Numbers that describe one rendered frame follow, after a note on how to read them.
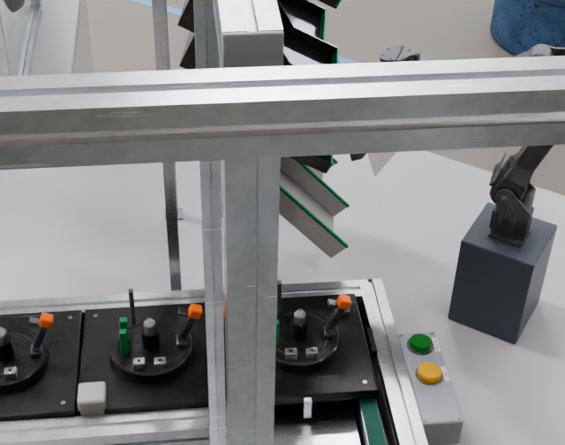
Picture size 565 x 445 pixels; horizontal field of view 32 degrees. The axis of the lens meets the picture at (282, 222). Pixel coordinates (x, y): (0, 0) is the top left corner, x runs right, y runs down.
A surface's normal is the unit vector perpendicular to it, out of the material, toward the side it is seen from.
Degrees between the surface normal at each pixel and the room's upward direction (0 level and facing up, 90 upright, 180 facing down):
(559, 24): 90
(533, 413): 0
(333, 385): 0
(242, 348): 90
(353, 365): 0
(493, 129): 90
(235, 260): 90
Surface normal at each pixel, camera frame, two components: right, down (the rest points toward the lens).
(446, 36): 0.02, -0.78
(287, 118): 0.11, 0.62
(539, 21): -0.57, 0.50
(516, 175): -0.10, 0.18
